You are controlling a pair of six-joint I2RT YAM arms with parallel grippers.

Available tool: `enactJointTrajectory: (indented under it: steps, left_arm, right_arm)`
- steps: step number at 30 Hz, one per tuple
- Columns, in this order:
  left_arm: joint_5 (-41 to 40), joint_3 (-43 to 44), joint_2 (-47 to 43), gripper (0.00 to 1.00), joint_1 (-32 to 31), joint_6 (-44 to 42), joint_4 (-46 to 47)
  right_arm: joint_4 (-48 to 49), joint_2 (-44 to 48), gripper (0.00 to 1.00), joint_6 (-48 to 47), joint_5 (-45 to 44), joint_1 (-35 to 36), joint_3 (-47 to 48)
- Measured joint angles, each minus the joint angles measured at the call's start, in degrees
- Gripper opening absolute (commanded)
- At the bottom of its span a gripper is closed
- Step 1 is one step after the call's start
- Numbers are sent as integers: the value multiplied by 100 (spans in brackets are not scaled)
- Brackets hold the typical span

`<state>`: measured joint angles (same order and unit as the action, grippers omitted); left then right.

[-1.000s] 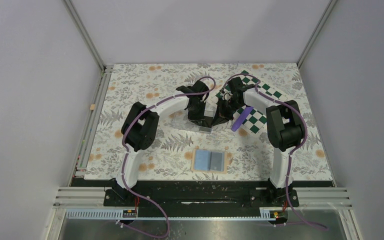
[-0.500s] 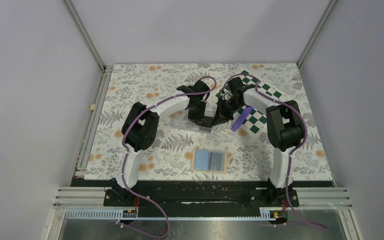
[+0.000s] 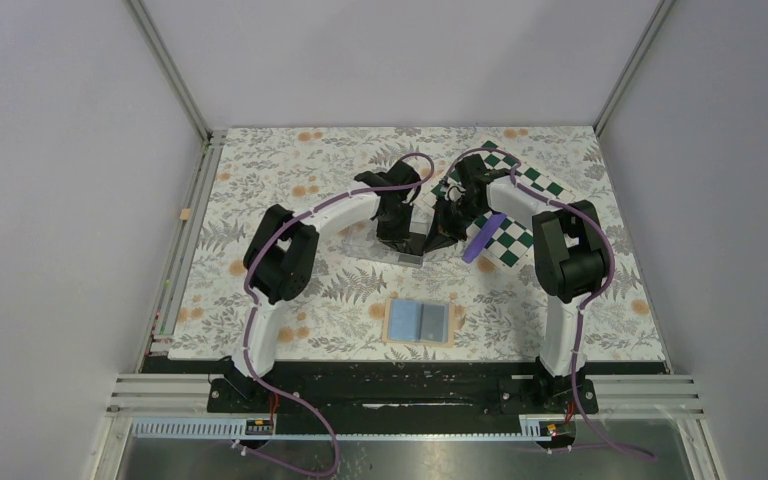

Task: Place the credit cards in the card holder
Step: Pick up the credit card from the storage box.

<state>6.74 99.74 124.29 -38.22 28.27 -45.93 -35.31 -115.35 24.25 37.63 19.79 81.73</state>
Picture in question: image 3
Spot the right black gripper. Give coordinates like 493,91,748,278
422,196,488,254

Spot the purple marker pen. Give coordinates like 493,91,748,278
462,213,507,264

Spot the tan leather card holder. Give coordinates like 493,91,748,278
382,298,456,348

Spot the blue credit card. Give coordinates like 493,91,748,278
387,299,421,342

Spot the clear plastic box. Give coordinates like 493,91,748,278
341,220,424,268

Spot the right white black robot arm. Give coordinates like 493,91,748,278
423,148,615,412

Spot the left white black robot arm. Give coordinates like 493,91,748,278
222,155,430,411

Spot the floral patterned table mat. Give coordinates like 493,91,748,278
169,126,666,361

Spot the green white checkered board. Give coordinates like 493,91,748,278
430,141,575,271

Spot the white slotted cable duct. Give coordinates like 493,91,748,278
130,415,556,443

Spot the aluminium frame rail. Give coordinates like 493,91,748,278
107,373,211,416

